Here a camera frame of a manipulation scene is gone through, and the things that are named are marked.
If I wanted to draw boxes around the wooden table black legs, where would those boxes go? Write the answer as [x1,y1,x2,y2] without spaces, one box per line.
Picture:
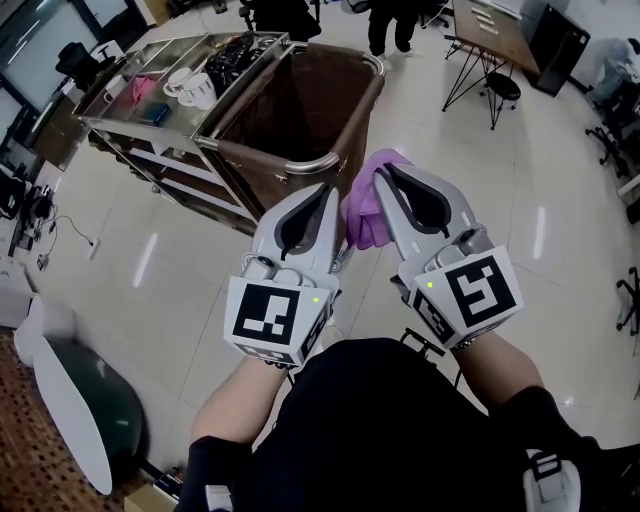
[442,0,544,132]

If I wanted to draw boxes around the grey harness pad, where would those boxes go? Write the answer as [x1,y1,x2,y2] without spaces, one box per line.
[204,484,232,512]
[522,449,582,512]

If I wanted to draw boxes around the black office chair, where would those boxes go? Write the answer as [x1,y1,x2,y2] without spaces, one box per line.
[584,79,640,177]
[614,266,640,337]
[54,41,127,92]
[239,0,322,44]

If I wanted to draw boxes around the black floor cable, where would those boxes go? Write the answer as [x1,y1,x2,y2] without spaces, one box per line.
[44,213,95,247]

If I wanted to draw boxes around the blue box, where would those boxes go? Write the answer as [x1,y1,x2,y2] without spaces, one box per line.
[139,101,169,124]

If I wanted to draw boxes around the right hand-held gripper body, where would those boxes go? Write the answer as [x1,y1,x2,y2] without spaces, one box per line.
[394,222,525,352]

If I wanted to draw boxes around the person's left forearm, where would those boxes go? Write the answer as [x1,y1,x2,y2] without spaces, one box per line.
[189,357,295,447]

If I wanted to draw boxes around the pink cloth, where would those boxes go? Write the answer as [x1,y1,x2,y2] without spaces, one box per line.
[131,74,157,104]

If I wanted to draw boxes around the brown laundry bag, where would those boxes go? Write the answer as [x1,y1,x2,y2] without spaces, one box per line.
[212,42,387,237]

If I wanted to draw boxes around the small white cup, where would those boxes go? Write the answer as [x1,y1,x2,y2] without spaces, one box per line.
[102,74,127,104]

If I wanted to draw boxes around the black T-shaped bracket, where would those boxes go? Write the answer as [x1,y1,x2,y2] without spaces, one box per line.
[399,327,447,359]

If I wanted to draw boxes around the person's white shoe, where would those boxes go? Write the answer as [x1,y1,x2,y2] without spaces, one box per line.
[319,322,347,352]

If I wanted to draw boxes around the person's right forearm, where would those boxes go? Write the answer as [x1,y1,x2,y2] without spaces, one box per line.
[452,329,547,410]

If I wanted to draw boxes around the glass partition doors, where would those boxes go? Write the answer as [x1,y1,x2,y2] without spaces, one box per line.
[0,0,147,167]

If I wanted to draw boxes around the pile of black equipment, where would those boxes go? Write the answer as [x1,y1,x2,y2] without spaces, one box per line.
[9,184,57,272]

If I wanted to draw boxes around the black tall cabinet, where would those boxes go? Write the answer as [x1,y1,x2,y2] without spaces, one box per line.
[529,3,592,99]

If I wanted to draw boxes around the purple cloth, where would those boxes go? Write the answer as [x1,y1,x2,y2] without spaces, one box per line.
[339,148,416,251]

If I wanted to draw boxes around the grey jacket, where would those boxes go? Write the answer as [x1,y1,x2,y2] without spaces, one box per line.
[589,37,640,107]

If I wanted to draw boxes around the stainless steel cart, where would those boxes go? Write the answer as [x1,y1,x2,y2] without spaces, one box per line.
[77,30,389,266]

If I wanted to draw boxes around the person's black shirt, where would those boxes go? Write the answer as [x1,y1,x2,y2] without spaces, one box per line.
[177,337,640,512]

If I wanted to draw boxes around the white mug dark feather print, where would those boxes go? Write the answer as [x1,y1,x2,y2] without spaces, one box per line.
[177,72,218,111]

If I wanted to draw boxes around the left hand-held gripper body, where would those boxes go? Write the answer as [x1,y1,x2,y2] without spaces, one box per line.
[223,252,343,371]

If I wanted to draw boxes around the black round stool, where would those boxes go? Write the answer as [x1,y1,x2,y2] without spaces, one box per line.
[482,72,523,132]

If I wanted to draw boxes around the dark low cabinet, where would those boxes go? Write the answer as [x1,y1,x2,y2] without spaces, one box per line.
[32,112,95,172]

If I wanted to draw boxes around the white cabinet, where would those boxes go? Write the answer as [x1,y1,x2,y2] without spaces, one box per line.
[0,256,37,330]

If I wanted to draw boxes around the white shell chair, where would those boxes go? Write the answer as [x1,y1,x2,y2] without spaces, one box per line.
[13,294,147,497]

